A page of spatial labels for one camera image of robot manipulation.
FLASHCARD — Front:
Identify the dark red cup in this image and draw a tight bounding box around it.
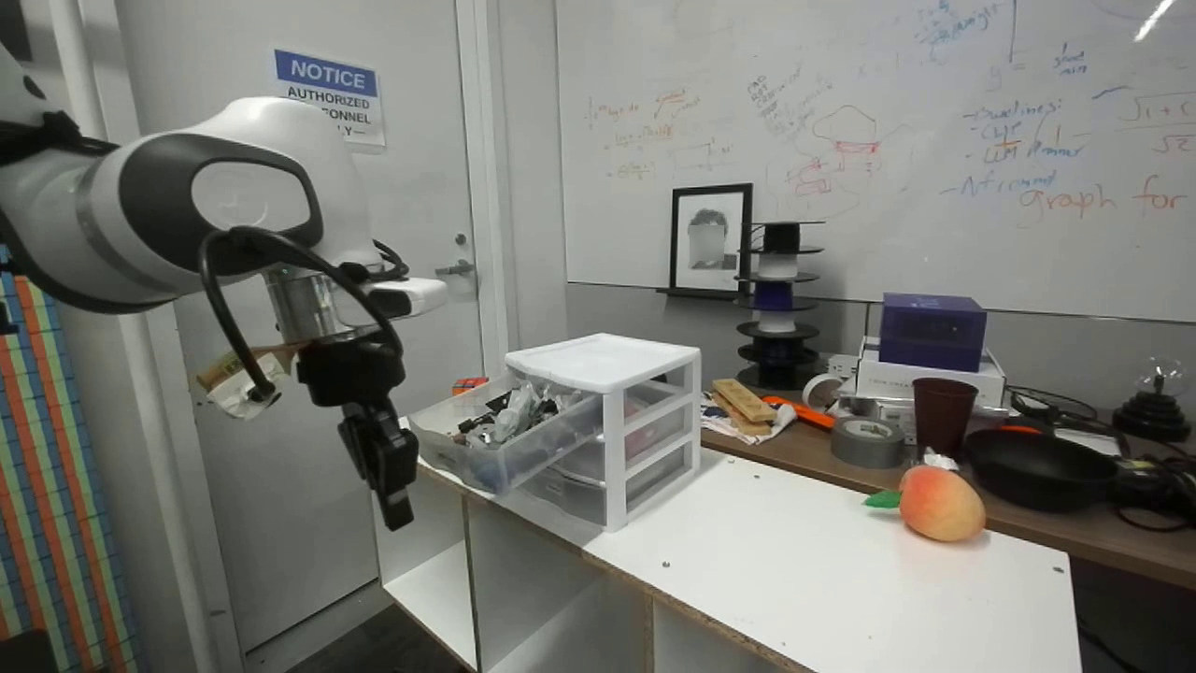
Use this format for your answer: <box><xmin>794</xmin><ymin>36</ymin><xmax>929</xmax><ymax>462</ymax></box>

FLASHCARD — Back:
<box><xmin>913</xmin><ymin>378</ymin><xmax>977</xmax><ymax>454</ymax></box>

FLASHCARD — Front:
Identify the black desk bell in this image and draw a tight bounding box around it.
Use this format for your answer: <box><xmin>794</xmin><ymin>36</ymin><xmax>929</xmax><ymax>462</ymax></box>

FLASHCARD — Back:
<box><xmin>1113</xmin><ymin>367</ymin><xmax>1194</xmax><ymax>440</ymax></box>

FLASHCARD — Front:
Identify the toy mango fruit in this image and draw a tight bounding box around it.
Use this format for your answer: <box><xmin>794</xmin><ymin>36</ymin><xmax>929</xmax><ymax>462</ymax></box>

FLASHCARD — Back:
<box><xmin>902</xmin><ymin>467</ymin><xmax>987</xmax><ymax>542</ymax></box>

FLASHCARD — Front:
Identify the black frying pan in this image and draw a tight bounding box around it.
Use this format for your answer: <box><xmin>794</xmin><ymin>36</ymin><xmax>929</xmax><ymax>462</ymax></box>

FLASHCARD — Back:
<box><xmin>966</xmin><ymin>430</ymin><xmax>1156</xmax><ymax>511</ymax></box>

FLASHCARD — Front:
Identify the notice door sign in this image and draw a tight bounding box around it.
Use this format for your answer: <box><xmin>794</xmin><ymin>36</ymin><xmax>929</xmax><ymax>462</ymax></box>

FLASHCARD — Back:
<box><xmin>274</xmin><ymin>49</ymin><xmax>384</xmax><ymax>148</ymax></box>

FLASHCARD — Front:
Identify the door lever handle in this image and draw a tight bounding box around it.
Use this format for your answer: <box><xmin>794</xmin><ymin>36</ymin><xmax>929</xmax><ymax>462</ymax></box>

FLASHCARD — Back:
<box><xmin>434</xmin><ymin>234</ymin><xmax>478</xmax><ymax>296</ymax></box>

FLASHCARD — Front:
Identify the white shelf cabinet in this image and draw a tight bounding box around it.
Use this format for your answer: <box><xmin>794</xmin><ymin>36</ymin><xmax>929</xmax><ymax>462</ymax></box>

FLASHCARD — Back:
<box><xmin>381</xmin><ymin>452</ymin><xmax>1081</xmax><ymax>673</ymax></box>

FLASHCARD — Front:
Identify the white franka robot arm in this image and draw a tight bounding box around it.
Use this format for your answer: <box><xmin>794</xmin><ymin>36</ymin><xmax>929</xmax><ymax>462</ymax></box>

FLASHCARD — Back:
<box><xmin>0</xmin><ymin>53</ymin><xmax>445</xmax><ymax>529</ymax></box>

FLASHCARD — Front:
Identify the wooden brush block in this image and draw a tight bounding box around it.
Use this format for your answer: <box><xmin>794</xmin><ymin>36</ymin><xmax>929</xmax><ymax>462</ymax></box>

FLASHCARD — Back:
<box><xmin>714</xmin><ymin>378</ymin><xmax>776</xmax><ymax>425</ymax></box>

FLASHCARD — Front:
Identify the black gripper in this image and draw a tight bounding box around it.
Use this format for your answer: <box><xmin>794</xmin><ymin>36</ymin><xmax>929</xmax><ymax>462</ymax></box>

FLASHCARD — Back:
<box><xmin>299</xmin><ymin>331</ymin><xmax>417</xmax><ymax>529</ymax></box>

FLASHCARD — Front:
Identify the framed portrait picture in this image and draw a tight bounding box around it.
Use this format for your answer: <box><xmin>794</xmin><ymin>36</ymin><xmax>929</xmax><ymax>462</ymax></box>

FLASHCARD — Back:
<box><xmin>670</xmin><ymin>182</ymin><xmax>750</xmax><ymax>296</ymax></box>

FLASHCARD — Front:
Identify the white plastic drawer unit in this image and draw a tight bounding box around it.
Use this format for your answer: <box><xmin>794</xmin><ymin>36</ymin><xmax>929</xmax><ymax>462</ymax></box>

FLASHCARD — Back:
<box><xmin>508</xmin><ymin>331</ymin><xmax>703</xmax><ymax>527</ymax></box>

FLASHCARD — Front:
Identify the grey duct tape roll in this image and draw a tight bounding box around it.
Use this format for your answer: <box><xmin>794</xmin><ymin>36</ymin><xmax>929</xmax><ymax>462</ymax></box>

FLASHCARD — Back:
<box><xmin>830</xmin><ymin>418</ymin><xmax>902</xmax><ymax>467</ymax></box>

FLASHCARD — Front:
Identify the clear top drawer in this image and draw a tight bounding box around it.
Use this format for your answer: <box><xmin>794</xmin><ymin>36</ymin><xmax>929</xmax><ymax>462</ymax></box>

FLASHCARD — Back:
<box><xmin>410</xmin><ymin>380</ymin><xmax>603</xmax><ymax>494</ymax></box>

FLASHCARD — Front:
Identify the white box under purple box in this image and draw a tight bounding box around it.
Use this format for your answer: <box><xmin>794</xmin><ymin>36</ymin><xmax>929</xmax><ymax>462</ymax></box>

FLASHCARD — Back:
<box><xmin>851</xmin><ymin>331</ymin><xmax>1008</xmax><ymax>412</ymax></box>

